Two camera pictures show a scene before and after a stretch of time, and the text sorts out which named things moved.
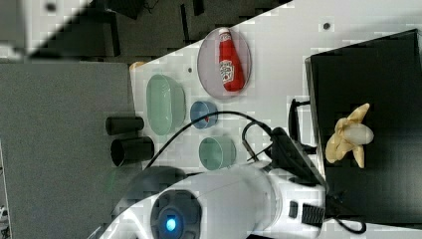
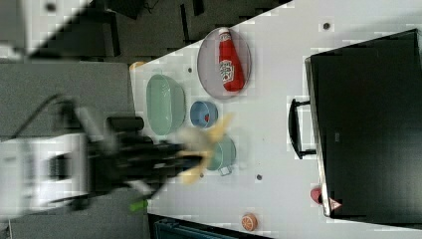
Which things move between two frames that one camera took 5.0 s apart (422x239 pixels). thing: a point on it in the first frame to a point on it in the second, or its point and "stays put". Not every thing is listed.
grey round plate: [208, 64] stays put
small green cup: [217, 152] stays put
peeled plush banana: [349, 133] to [198, 142]
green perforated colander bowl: [165, 105] stays put
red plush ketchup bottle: [231, 68] stays put
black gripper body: [294, 158] to [130, 159]
